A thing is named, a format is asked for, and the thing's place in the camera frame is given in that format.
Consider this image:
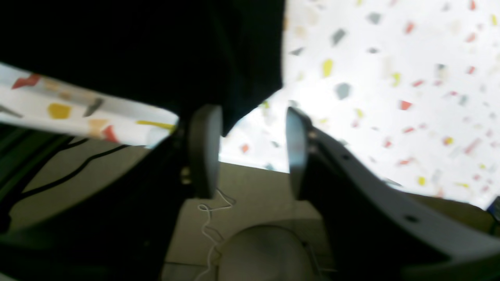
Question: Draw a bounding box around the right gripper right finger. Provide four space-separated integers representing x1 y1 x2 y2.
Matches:
286 107 500 281

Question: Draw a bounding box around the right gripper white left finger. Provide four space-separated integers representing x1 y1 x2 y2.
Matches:
1 105 223 281

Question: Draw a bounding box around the terrazzo patterned tablecloth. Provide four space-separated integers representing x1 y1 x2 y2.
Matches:
0 0 500 211

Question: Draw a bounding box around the black t-shirt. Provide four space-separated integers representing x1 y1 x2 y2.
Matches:
0 0 285 135

